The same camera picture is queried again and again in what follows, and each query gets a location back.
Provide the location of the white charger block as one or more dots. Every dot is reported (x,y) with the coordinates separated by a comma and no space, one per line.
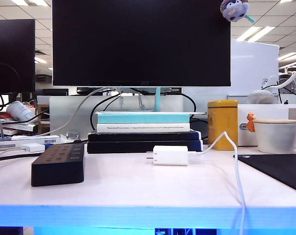
(171,156)

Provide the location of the black power strip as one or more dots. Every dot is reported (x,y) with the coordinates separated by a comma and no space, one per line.
(57,169)

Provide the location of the teal book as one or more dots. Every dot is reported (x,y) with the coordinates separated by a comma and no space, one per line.
(143,119)

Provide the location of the white book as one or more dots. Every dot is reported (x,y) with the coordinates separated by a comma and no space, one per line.
(143,128)

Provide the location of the large black monitor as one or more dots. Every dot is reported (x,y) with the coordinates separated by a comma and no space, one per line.
(138,44)

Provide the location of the yellow tin can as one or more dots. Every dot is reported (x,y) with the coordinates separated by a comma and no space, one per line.
(222,124)

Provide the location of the small glass object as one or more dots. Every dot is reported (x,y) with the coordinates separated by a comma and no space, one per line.
(72,135)

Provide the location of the orange fox figurine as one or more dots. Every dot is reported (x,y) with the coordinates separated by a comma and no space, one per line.
(250,124)

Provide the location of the white dome object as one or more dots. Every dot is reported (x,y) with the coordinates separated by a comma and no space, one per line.
(260,98)

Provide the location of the white partition board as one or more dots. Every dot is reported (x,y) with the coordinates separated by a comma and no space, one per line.
(255,68)

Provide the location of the small white adapter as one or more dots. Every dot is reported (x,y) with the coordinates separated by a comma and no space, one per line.
(32,147)

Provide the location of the white cardboard box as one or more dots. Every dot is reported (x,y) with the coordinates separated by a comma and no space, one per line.
(267,111)

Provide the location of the round wooden mug lid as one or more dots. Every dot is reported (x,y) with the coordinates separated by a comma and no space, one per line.
(276,121)

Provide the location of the white paper cup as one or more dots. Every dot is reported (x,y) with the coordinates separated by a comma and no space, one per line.
(19,110)

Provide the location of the white ceramic mug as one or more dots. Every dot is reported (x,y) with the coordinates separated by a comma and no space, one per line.
(275,139)

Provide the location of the stack of books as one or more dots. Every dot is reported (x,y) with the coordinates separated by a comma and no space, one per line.
(18,126)

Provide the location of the purple plush toy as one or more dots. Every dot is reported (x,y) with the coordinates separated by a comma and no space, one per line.
(233,11)

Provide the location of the black mouse pad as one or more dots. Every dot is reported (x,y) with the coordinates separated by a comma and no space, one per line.
(280,169)

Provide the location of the small black monitor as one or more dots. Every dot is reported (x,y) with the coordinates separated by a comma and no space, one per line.
(13,49)

